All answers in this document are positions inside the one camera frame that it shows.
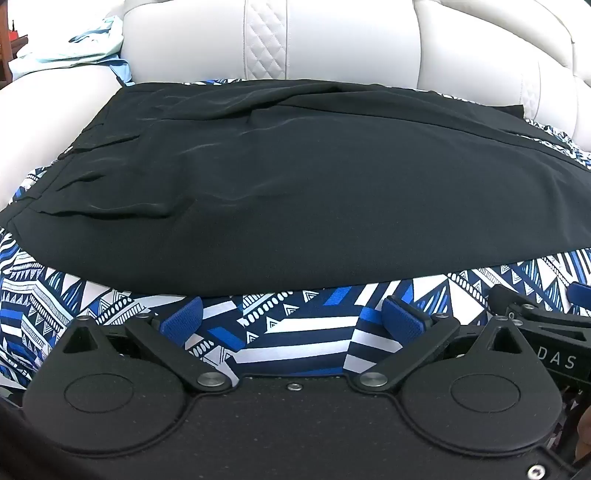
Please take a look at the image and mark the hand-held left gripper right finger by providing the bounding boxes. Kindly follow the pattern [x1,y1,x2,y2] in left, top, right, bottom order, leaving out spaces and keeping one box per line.
[348,295,525,394]

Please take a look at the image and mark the brown wooden furniture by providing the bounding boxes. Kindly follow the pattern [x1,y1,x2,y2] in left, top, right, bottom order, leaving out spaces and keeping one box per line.
[0,0,24,88]

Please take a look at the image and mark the beige leather sofa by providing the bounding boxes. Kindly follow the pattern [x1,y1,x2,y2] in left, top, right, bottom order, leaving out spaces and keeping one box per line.
[0,0,591,208]

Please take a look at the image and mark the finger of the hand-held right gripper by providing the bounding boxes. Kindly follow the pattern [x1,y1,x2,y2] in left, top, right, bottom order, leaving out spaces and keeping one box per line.
[488,281,591,324]

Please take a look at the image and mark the light blue cloth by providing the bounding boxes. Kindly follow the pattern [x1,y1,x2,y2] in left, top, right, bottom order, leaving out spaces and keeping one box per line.
[10,16,134,85]

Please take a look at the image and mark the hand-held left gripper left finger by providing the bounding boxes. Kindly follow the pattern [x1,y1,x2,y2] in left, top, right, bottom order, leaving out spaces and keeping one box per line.
[60,297,232,394]

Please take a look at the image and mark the black pants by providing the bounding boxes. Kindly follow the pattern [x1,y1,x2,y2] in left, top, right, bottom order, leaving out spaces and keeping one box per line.
[11,79,591,296]

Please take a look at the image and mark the blue white patterned blanket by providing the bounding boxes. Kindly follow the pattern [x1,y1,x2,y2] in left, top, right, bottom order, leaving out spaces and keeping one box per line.
[0,80,591,402]

